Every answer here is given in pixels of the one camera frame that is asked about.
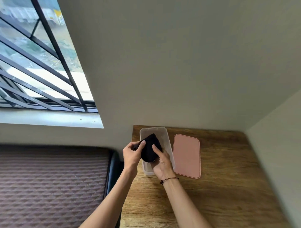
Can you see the person's left hand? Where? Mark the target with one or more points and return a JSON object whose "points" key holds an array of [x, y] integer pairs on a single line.
{"points": [[131, 157]]}

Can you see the person's right hand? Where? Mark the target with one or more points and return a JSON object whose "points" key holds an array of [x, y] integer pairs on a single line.
{"points": [[162, 164]]}

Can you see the person's left thumb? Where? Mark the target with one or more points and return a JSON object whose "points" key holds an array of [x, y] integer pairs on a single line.
{"points": [[142, 146]]}

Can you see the person's right thumb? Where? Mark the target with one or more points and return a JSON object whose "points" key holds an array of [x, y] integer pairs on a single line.
{"points": [[156, 150]]}

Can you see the black cloth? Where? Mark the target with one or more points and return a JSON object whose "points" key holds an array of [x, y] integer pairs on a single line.
{"points": [[150, 148]]}

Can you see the person's left forearm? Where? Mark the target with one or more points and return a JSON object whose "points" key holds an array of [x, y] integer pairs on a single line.
{"points": [[108, 202]]}

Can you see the person's right forearm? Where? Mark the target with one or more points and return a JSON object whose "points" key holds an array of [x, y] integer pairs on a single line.
{"points": [[182, 204]]}

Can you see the clear plastic container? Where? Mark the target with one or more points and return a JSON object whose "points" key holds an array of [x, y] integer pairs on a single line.
{"points": [[164, 141]]}

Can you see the pink container lid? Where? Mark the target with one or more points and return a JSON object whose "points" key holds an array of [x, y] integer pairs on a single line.
{"points": [[187, 155]]}

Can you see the brown quilted mattress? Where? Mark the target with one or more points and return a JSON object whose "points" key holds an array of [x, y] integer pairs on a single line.
{"points": [[53, 185]]}

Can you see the black window grille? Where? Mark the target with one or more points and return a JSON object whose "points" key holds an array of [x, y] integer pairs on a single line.
{"points": [[40, 70]]}

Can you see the black bed frame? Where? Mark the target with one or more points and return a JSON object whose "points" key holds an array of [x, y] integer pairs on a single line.
{"points": [[112, 171]]}

